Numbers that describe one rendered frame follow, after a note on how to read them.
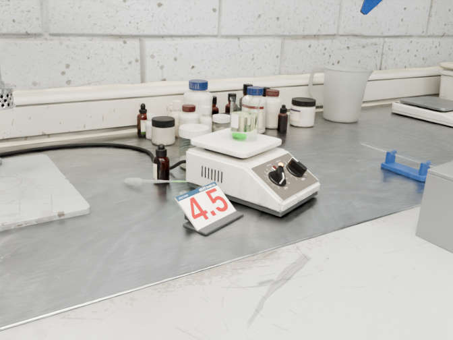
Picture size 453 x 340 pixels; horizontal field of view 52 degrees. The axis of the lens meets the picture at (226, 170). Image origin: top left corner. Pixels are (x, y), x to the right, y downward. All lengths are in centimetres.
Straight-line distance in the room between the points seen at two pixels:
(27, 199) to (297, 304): 46
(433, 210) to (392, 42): 115
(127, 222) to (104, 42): 58
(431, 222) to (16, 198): 62
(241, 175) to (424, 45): 131
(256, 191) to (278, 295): 23
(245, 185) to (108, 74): 56
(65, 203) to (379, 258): 47
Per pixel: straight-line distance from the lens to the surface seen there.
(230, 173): 76
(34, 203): 78
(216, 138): 81
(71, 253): 64
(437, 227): 72
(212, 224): 69
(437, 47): 201
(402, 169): 100
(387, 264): 65
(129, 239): 66
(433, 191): 71
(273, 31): 142
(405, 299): 59
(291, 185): 76
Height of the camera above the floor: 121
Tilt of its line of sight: 19 degrees down
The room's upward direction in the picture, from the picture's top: 2 degrees clockwise
